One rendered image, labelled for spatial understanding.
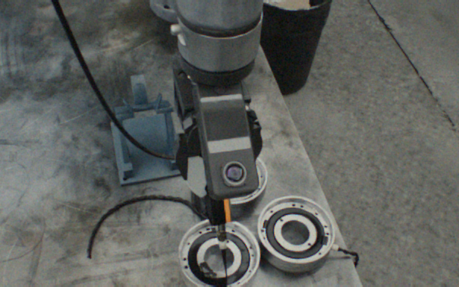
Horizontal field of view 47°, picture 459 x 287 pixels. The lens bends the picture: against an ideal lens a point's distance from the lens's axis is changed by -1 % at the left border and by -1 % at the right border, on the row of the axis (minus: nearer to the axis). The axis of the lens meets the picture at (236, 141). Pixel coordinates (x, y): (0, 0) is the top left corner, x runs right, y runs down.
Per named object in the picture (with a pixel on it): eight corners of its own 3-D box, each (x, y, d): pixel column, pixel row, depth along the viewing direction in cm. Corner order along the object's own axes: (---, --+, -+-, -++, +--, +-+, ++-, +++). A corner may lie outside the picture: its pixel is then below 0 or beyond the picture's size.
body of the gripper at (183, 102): (235, 98, 63) (242, 13, 54) (256, 152, 58) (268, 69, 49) (171, 108, 62) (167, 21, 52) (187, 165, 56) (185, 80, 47)
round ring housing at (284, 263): (246, 265, 72) (249, 250, 69) (265, 203, 79) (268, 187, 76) (322, 286, 71) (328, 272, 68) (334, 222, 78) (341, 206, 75)
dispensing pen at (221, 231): (219, 290, 65) (203, 159, 61) (212, 274, 69) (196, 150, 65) (237, 286, 66) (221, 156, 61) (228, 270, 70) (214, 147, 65)
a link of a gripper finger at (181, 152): (209, 166, 62) (220, 114, 56) (212, 178, 61) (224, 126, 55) (169, 170, 61) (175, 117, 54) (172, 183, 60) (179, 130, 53)
